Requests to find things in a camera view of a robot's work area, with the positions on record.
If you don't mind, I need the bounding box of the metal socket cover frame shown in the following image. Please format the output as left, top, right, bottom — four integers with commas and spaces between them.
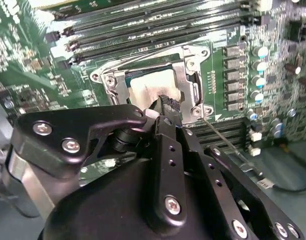
102, 61, 195, 121

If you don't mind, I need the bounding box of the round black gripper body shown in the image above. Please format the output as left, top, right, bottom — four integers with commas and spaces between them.
37, 157, 228, 240

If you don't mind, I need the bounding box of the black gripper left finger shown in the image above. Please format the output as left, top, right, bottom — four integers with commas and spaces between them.
2, 96, 190, 229

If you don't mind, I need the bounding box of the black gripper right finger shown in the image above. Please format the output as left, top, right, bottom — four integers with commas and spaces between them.
165, 94, 305, 240

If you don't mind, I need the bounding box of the silver-topped CPU plate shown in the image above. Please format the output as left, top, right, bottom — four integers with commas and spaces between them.
125, 67, 182, 111

